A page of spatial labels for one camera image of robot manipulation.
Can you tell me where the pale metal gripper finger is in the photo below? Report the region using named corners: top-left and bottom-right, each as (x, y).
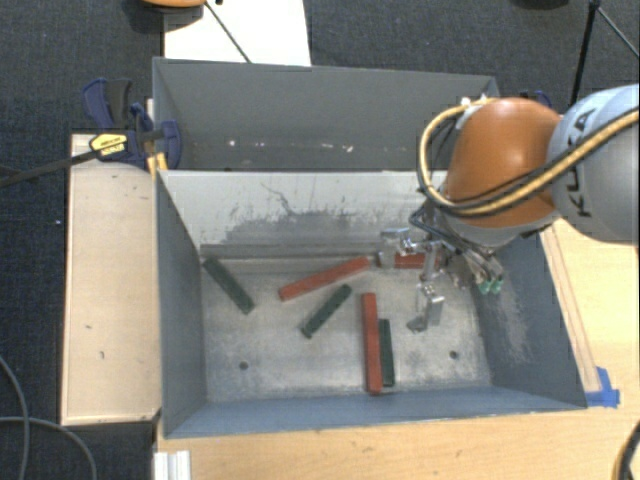
top-left (376, 226), bottom-right (420, 269)
top-left (406, 283), bottom-right (447, 335)

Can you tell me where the red-brown flat block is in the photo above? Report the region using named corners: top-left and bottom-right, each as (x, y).
top-left (360, 292), bottom-right (385, 396)
top-left (277, 256), bottom-right (372, 303)
top-left (374, 251), bottom-right (432, 271)

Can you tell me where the dark green flat block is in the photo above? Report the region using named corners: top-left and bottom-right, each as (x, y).
top-left (201, 256), bottom-right (257, 316)
top-left (377, 318), bottom-right (397, 388)
top-left (298, 283), bottom-right (353, 340)

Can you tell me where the grey metal bin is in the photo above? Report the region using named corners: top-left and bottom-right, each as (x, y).
top-left (151, 56), bottom-right (589, 441)

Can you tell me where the pale wood flat board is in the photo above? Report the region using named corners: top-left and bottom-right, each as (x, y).
top-left (59, 132), bottom-right (163, 427)

